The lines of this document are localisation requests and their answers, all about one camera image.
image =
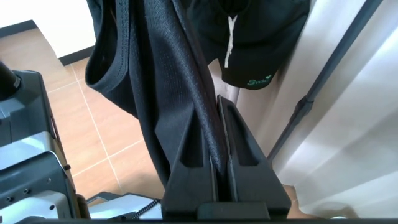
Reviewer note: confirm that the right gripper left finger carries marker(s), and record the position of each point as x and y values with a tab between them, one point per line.
189	183

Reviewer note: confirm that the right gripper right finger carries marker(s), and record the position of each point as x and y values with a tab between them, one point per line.
258	183

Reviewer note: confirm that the black garment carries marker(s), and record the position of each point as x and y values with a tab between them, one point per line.
161	62

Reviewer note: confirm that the black shorts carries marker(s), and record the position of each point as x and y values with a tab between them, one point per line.
264	37

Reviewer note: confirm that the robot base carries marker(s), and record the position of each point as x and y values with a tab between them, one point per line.
31	171

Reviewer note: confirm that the black clothes rack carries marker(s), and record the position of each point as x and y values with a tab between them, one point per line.
306	104

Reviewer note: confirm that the white curtain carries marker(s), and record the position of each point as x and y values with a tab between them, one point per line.
357	109

